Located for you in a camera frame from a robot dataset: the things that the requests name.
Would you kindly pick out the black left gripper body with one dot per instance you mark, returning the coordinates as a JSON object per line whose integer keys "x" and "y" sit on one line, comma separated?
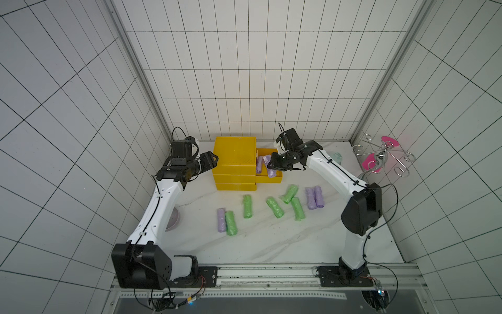
{"x": 195, "y": 164}

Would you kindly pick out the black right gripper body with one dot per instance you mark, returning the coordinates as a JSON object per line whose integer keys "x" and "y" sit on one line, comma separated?
{"x": 280, "y": 161}

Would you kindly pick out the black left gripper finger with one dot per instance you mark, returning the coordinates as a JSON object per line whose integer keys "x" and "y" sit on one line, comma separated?
{"x": 208, "y": 159}
{"x": 201, "y": 169}

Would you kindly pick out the purple bag roll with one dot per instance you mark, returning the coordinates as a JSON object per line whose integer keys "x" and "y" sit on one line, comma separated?
{"x": 271, "y": 173}
{"x": 221, "y": 220}
{"x": 259, "y": 164}
{"x": 319, "y": 198}
{"x": 311, "y": 202}

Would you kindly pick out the yellow drawer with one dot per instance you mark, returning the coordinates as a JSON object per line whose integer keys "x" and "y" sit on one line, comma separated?
{"x": 262, "y": 172}

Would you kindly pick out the green bag roll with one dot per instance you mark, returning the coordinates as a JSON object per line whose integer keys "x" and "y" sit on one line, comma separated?
{"x": 298, "y": 209}
{"x": 291, "y": 192}
{"x": 275, "y": 207}
{"x": 247, "y": 206}
{"x": 231, "y": 225}

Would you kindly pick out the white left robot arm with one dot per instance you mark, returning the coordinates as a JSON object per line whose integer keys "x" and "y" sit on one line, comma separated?
{"x": 141, "y": 263}

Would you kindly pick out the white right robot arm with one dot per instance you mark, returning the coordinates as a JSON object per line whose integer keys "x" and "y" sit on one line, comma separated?
{"x": 363, "y": 208}

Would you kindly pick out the yellow plastic drawer cabinet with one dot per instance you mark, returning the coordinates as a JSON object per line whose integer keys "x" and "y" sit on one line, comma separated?
{"x": 236, "y": 167}

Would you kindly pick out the green glass jar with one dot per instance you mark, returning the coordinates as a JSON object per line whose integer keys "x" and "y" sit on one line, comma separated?
{"x": 336, "y": 157}

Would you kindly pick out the pink cup on stand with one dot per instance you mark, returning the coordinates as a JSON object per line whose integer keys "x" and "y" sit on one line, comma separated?
{"x": 372, "y": 163}

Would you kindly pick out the chrome cup holder stand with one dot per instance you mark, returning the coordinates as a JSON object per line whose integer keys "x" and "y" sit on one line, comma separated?
{"x": 401, "y": 159}

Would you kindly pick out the pink cup upper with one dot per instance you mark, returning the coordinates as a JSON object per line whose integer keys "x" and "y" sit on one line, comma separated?
{"x": 389, "y": 141}

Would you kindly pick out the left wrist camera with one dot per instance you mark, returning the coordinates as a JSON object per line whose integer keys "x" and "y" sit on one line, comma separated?
{"x": 187, "y": 148}

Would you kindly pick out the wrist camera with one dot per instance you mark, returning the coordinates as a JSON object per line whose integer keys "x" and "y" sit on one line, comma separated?
{"x": 187, "y": 148}
{"x": 288, "y": 138}

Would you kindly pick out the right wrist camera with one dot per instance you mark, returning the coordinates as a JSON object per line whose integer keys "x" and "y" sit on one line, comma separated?
{"x": 288, "y": 138}

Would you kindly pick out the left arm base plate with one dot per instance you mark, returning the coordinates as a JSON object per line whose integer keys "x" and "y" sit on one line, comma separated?
{"x": 205, "y": 276}

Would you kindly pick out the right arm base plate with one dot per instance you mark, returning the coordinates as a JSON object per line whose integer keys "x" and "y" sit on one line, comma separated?
{"x": 336, "y": 276}

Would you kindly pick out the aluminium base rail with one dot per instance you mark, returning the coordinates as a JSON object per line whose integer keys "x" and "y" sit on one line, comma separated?
{"x": 277, "y": 277}

